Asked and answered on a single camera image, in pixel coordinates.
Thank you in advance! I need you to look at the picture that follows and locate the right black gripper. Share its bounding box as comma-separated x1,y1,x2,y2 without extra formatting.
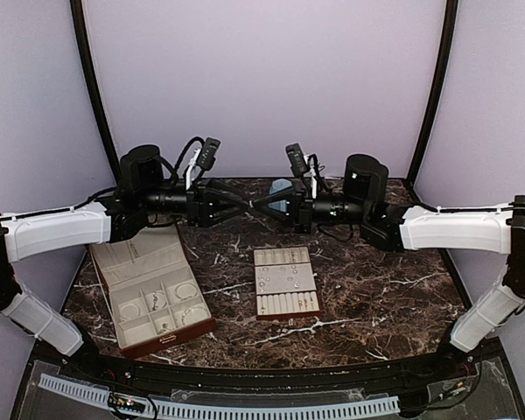
254,182,370,235

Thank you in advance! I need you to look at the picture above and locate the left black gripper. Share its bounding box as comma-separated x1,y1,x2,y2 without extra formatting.
140,177,250,228

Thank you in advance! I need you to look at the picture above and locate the brown jewelry tray cream lining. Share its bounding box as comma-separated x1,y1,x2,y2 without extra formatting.
254,247,322,320

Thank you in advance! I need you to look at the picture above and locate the brown jewelry box cream lining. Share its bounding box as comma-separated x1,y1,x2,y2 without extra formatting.
90,225,216,360

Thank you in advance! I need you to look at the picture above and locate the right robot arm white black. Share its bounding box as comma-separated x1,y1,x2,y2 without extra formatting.
252,147,525,380

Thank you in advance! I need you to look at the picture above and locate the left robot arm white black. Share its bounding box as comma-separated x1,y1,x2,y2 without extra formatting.
0,144,249,382

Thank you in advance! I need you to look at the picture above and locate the light blue upside-down mug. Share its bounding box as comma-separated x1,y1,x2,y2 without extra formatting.
268,178,292,213

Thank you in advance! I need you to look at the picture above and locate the small circuit board with leds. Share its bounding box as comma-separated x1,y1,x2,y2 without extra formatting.
107,393,146,413

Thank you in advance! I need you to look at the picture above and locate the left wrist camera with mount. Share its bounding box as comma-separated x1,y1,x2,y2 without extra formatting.
175,136,221,191

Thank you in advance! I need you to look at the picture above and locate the white slotted cable duct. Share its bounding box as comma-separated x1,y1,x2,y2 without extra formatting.
38,374,401,420

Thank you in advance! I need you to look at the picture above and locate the black front table rail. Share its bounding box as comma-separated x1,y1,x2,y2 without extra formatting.
41,345,483,405

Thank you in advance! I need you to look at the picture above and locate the black left corner post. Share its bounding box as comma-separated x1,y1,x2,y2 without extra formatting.
69,0,121,182

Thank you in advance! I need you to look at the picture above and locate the black corner post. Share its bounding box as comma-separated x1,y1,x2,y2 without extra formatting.
69,0,121,182
405,0,459,190

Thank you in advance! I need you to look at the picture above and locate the black right corner post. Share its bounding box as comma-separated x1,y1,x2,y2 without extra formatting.
405,0,459,190

